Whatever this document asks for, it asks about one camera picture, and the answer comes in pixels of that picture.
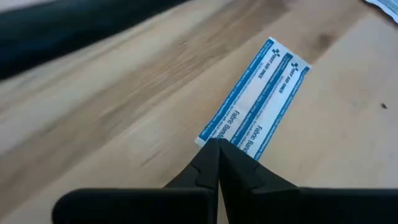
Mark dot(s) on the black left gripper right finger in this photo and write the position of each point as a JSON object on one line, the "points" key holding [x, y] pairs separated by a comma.
{"points": [[264, 205]]}

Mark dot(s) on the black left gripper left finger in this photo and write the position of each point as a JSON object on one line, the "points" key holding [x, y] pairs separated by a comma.
{"points": [[186, 205]]}

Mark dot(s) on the two-strip blue fabric bandage packet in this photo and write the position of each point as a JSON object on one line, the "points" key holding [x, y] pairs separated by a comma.
{"points": [[258, 96]]}

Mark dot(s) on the black aluminium table frame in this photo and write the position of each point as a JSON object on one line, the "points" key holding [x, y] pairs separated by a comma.
{"points": [[62, 31]]}

